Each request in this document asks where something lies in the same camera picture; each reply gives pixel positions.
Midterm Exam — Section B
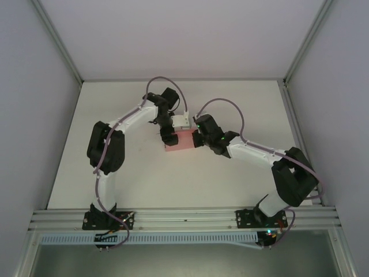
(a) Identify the pink paper box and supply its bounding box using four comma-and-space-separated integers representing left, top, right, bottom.
163, 130, 197, 153

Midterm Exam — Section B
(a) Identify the black right electronics board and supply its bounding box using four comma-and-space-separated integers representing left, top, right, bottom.
257, 229, 278, 249

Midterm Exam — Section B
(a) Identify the black electronics board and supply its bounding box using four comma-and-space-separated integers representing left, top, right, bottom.
94, 233, 118, 252
257, 229, 278, 249

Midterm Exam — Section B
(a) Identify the black left electronics board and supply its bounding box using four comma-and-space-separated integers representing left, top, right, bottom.
94, 233, 118, 252

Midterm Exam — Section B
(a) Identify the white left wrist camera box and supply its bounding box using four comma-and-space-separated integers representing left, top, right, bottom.
170, 110, 192, 129

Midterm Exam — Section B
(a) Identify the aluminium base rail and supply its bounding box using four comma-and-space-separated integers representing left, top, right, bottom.
28, 204, 343, 232

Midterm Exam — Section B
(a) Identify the aluminium side rail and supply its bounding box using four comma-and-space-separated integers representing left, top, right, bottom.
277, 80, 328, 206

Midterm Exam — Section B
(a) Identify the white slotted cable duct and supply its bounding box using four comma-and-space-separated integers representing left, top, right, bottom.
39, 232, 259, 246

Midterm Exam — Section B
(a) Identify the aluminium frame post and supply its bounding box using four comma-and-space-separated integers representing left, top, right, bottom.
283, 0, 337, 87
31, 0, 85, 85

